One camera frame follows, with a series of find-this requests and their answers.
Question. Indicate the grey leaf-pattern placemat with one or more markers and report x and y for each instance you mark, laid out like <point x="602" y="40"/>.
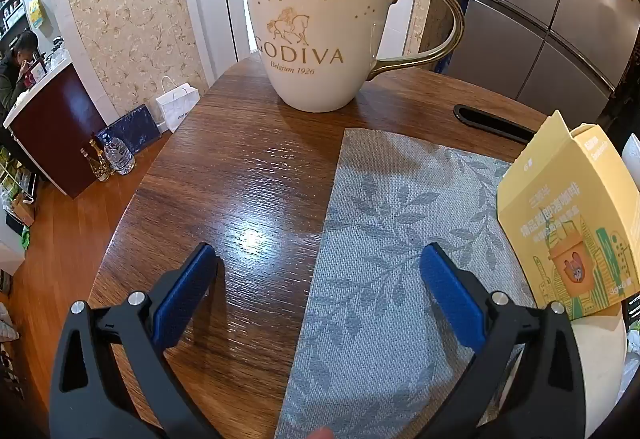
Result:
<point x="380" y="219"/>

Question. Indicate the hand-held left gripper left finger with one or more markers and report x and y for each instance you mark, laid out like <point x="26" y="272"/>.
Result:
<point x="182" y="291"/>

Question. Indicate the clear water bottle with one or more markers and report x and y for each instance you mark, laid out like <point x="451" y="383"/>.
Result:
<point x="120" y="156"/>

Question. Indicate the white mug with gold dots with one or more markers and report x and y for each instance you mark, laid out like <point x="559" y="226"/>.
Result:
<point x="315" y="19"/>

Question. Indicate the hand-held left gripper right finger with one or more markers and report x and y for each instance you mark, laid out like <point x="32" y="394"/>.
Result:
<point x="452" y="294"/>

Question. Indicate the gold foil bottle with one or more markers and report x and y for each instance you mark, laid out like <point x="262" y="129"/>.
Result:
<point x="101" y="164"/>
<point x="89" y="165"/>

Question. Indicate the dark red counter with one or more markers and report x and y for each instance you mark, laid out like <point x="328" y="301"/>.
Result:
<point x="55" y="129"/>

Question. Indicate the dark blue gift bag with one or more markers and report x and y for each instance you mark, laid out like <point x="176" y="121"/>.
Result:
<point x="132" y="129"/>

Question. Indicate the white paper bag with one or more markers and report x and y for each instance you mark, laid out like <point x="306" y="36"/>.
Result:
<point x="177" y="106"/>

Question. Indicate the yellow cardboard box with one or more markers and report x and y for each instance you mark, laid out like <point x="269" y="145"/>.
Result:
<point x="560" y="209"/>

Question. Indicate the shelf of packaged goods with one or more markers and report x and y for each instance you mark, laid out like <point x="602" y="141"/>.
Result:
<point x="15" y="189"/>

